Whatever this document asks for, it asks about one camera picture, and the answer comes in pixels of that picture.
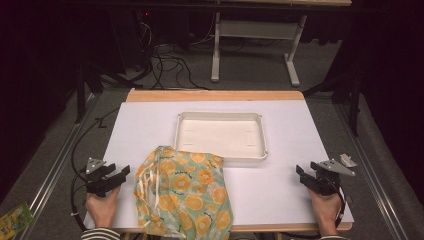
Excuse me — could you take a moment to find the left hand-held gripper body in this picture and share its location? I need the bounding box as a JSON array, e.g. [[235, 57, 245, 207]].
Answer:
[[84, 157, 121, 198]]

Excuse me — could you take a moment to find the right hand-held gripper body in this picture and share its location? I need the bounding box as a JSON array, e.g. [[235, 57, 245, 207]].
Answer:
[[311, 158, 356, 197]]

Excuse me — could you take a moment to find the fruit print drawstring bag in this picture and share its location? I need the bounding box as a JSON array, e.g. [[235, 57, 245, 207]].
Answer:
[[133, 145, 234, 240]]

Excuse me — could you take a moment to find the white plastic tray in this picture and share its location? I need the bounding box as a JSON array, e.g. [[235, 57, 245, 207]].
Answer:
[[173, 111, 269, 163]]

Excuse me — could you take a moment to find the person's left hand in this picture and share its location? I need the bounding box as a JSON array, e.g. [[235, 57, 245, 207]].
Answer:
[[85, 187, 122, 229]]

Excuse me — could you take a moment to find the person's right hand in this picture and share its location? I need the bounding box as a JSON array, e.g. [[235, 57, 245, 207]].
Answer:
[[308, 189, 342, 237]]

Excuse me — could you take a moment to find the small silver wrapper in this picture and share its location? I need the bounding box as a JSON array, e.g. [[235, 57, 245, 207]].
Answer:
[[339, 153, 359, 169]]

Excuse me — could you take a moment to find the white table cover sheet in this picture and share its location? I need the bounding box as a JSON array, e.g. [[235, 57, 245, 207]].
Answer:
[[83, 100, 355, 230]]

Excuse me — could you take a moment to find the black metal stand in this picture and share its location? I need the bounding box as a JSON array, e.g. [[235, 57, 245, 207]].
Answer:
[[301, 66, 364, 138], [74, 63, 105, 125]]

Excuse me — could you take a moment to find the green printed packet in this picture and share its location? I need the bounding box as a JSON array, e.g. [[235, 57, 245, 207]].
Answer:
[[0, 201, 36, 240]]

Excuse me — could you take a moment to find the left hand-held gripper black cable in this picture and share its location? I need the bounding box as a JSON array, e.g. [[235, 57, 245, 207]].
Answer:
[[69, 166, 89, 232]]

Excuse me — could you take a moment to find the aluminium floor rail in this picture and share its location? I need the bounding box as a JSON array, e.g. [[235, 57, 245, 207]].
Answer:
[[335, 103, 401, 240], [13, 93, 102, 240]]

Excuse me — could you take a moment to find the bundle of black floor cables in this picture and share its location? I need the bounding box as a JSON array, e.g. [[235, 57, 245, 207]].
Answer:
[[133, 13, 214, 91]]

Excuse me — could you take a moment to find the white metal desk frame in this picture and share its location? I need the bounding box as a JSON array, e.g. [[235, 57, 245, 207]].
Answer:
[[210, 12, 308, 88]]

